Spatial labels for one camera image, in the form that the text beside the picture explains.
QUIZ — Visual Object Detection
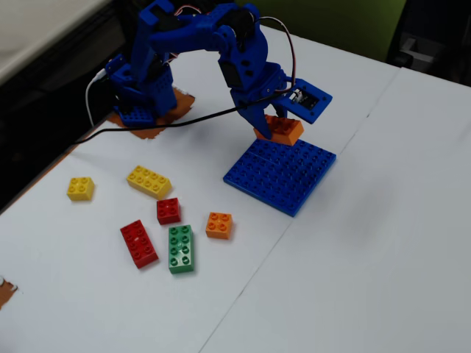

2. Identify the white cable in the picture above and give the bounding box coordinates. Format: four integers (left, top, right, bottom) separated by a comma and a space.
85, 69, 108, 128

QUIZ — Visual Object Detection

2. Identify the blue 8x8 baseplate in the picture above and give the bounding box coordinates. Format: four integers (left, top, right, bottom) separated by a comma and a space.
222, 138, 338, 218

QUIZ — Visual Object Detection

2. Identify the thin servo wire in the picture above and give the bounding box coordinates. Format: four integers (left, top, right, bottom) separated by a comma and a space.
257, 16, 299, 91

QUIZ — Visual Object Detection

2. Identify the white side table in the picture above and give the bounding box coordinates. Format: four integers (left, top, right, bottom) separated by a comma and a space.
0, 0, 111, 76

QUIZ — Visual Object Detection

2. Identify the black cable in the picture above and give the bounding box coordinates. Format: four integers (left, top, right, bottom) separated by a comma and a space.
71, 90, 295, 145

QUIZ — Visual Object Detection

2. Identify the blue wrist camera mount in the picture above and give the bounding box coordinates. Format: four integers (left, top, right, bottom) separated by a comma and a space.
281, 78, 334, 125

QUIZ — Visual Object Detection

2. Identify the yellow 2x2 block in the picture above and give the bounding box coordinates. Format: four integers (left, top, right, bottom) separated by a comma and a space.
66, 176, 96, 202

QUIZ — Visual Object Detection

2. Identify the orange 2x4 block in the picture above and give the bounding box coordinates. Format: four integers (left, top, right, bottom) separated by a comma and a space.
253, 113, 305, 147

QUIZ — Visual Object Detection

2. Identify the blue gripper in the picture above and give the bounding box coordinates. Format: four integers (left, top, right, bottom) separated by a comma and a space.
219, 54, 296, 141

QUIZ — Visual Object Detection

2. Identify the green partition panel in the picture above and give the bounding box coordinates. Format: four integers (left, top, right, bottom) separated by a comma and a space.
235, 0, 408, 63

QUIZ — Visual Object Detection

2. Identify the orange 2x2 block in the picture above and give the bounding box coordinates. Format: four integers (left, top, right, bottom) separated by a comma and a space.
205, 211, 234, 240

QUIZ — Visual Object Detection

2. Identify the green 2x4 block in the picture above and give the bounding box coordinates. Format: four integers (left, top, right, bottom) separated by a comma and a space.
168, 224, 196, 275

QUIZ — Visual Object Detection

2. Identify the red 2x4 block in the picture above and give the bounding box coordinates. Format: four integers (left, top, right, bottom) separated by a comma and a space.
119, 219, 160, 270

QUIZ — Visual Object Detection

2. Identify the yellow 2x4 block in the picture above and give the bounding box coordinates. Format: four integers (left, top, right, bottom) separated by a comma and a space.
126, 165, 173, 201

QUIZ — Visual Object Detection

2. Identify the red 2x2 block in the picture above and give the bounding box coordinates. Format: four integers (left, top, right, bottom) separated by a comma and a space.
156, 197, 182, 226

